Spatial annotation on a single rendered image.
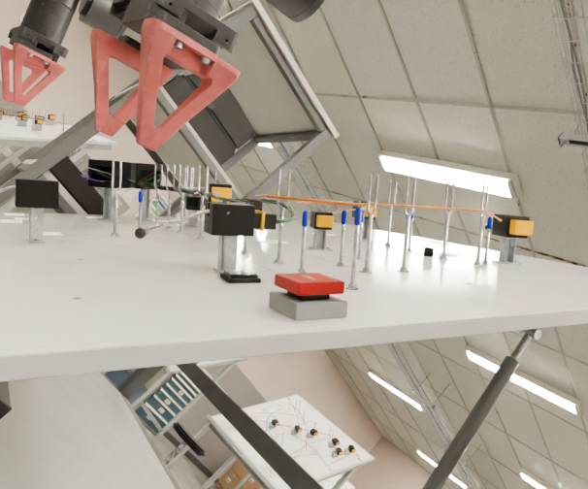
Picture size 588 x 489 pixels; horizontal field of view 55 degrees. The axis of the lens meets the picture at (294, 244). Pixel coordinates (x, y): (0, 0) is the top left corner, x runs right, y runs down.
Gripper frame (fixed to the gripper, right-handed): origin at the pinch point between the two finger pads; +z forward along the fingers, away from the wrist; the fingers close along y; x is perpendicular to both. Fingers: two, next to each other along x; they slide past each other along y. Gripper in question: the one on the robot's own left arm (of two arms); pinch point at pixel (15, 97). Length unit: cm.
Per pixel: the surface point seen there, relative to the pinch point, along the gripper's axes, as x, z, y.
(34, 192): -8.0, 12.4, 2.6
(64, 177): -30, 13, 71
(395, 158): -296, -84, 229
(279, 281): -19, 7, -50
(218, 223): -21.7, 4.8, -30.2
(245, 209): -24.1, 1.8, -30.7
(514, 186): -301, -82, 123
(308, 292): -19, 7, -54
